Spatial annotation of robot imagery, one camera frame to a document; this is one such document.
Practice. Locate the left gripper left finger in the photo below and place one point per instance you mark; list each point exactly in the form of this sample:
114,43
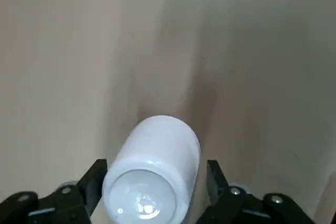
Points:
65,203

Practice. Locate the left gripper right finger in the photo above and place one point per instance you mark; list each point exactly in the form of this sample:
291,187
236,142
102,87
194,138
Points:
236,205

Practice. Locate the pink cup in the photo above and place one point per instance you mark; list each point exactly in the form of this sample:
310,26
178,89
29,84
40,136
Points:
157,155

